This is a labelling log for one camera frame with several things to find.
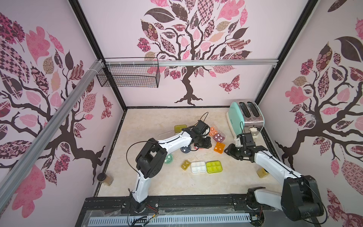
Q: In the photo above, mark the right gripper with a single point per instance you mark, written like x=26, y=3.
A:
x=237, y=152

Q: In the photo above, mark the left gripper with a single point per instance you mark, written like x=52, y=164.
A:
x=207, y=145

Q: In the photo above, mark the orange two-cell pillbox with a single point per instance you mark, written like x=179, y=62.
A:
x=219, y=147

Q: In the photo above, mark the white square pillbox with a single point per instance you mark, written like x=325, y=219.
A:
x=198, y=167

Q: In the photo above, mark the yellow small pillbox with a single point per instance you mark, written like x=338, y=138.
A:
x=185, y=165

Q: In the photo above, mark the lime green square pillbox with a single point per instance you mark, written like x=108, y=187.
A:
x=214, y=167

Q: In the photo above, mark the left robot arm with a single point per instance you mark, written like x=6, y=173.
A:
x=151, y=158

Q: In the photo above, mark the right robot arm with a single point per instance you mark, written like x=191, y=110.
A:
x=300, y=197

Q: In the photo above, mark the orange small pillbox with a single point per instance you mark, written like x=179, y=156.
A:
x=213, y=131

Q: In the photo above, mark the magenta small pillbox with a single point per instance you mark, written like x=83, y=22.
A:
x=219, y=137

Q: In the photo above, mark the navy round pillbox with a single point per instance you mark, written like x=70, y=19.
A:
x=186, y=149

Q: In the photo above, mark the lime green open pillbox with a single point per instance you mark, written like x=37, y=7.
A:
x=179, y=128

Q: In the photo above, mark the yellow jar black lid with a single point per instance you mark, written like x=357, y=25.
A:
x=262, y=173

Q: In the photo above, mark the mint green toaster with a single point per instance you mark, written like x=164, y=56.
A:
x=245, y=116

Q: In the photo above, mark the green round pillbox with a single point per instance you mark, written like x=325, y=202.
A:
x=169, y=159

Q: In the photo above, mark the brown lidded jar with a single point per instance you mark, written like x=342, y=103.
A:
x=105, y=179

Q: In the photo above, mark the aluminium rail bar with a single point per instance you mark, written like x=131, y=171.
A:
x=195, y=62

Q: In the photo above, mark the black wire basket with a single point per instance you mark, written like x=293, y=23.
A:
x=130, y=72

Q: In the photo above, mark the white cable duct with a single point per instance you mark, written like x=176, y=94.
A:
x=168, y=220

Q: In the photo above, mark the left aluminium rail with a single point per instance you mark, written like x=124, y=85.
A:
x=14, y=178

